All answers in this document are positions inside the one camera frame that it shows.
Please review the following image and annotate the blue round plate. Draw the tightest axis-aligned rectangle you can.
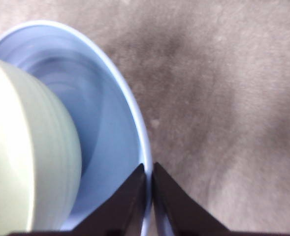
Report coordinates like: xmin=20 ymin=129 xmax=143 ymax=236
xmin=0 ymin=20 xmax=171 ymax=236

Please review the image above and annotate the green ribbed ceramic bowl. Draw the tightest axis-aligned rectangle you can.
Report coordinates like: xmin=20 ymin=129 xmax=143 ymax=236
xmin=0 ymin=56 xmax=83 ymax=233

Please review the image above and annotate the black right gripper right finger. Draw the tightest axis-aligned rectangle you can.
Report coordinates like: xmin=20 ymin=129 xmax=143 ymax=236
xmin=152 ymin=162 xmax=231 ymax=236

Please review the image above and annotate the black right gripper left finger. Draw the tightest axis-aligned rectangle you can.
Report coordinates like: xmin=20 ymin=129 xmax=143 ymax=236
xmin=73 ymin=163 xmax=146 ymax=236

